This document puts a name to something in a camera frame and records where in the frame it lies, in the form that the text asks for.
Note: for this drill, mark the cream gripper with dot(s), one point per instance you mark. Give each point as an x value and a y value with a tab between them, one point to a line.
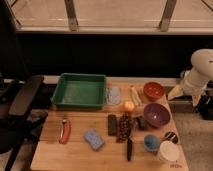
175	92

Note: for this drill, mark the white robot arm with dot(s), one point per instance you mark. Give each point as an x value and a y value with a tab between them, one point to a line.
196	79

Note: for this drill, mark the red-brown bowl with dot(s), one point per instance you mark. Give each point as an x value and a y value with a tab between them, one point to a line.
153	90

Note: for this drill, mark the purple bowl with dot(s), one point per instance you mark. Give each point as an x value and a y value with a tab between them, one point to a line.
156	115

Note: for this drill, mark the small blue bowl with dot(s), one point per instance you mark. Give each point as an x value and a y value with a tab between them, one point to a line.
151	143

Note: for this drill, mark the pale banana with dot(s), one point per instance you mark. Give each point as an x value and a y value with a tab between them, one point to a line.
136	95

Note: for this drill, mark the orange apple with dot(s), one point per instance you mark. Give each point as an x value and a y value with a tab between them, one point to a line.
128	106

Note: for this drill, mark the dark grape bunch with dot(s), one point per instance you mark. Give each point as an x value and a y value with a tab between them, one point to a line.
124	127

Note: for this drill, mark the white cup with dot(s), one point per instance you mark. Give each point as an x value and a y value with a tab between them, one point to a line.
168	152

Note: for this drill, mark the dark brown rectangular block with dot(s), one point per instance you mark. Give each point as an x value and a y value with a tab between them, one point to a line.
112	125

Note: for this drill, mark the blue sponge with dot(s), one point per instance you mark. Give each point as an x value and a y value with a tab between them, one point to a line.
94	139

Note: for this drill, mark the green plastic tray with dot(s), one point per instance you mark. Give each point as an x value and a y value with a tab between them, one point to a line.
82	91

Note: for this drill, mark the red hot dog toy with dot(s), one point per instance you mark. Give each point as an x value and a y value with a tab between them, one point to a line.
65	132

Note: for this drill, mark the black office chair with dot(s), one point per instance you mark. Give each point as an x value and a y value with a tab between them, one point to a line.
14	126

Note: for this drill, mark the black handled knife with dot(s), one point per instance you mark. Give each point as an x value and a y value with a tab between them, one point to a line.
129	146

